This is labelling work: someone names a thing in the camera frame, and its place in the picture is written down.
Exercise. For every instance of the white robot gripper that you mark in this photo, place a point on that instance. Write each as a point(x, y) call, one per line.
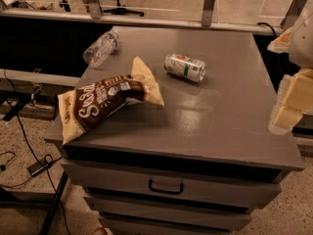
point(302, 44)

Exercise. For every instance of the clear plastic water bottle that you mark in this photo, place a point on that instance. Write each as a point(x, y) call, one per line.
point(97, 52)

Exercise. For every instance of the grey drawer cabinet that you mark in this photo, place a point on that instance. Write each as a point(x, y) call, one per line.
point(211, 136)

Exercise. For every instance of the black power adapter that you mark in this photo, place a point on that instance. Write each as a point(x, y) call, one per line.
point(38, 167)

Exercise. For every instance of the white green 7up can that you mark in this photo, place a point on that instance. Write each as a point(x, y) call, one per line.
point(185, 67)

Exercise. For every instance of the black drawer handle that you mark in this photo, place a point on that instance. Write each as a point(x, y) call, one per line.
point(165, 188)

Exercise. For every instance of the brown yellow snack bag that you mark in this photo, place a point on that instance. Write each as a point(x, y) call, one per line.
point(83, 108)

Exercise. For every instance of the metal frame rail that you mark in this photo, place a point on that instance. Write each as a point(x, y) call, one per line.
point(138, 21)

